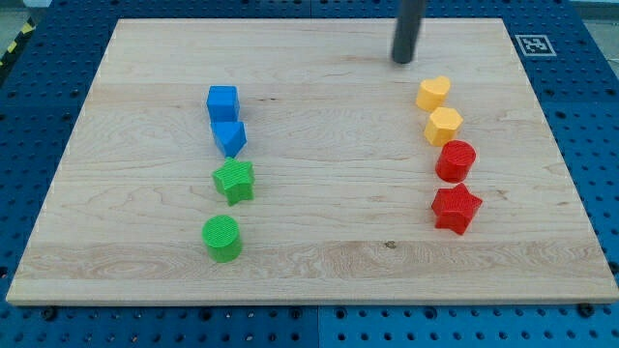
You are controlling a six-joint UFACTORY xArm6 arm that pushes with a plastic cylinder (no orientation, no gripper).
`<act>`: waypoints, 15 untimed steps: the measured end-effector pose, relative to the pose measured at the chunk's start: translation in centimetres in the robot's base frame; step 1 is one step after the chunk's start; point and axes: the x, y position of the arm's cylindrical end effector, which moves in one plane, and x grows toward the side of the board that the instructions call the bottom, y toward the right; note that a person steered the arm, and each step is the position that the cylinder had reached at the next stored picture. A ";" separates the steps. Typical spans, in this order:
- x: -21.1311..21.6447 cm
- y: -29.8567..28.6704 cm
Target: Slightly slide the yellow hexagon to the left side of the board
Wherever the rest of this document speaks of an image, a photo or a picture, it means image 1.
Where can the blue triangular block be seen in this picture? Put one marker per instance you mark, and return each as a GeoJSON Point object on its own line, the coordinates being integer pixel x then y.
{"type": "Point", "coordinates": [230, 137]}

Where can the yellow hexagon block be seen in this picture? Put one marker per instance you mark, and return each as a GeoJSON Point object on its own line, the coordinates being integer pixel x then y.
{"type": "Point", "coordinates": [442, 126]}

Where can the yellow heart block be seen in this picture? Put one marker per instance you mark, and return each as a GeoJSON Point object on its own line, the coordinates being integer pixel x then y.
{"type": "Point", "coordinates": [433, 92]}

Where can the white fiducial marker tag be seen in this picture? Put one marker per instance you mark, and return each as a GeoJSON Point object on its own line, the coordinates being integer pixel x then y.
{"type": "Point", "coordinates": [535, 45]}

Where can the red cylinder block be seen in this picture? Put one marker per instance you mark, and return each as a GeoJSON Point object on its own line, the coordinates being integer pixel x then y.
{"type": "Point", "coordinates": [455, 161]}

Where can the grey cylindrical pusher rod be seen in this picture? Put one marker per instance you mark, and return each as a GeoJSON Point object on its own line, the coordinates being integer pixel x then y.
{"type": "Point", "coordinates": [408, 24]}

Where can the blue cube block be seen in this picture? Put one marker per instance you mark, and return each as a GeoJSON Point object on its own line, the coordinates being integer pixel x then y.
{"type": "Point", "coordinates": [223, 103]}

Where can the green cylinder block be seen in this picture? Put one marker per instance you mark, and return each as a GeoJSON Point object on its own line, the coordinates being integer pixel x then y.
{"type": "Point", "coordinates": [222, 238]}

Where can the black yellow hazard tape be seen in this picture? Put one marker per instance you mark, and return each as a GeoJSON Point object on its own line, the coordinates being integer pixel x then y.
{"type": "Point", "coordinates": [17, 45]}

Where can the green star block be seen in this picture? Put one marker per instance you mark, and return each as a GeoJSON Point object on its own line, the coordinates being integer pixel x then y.
{"type": "Point", "coordinates": [235, 180]}

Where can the wooden board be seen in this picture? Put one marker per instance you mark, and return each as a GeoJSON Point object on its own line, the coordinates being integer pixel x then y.
{"type": "Point", "coordinates": [344, 176]}

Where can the red star block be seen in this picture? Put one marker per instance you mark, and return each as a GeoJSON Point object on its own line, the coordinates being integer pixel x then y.
{"type": "Point", "coordinates": [455, 208]}

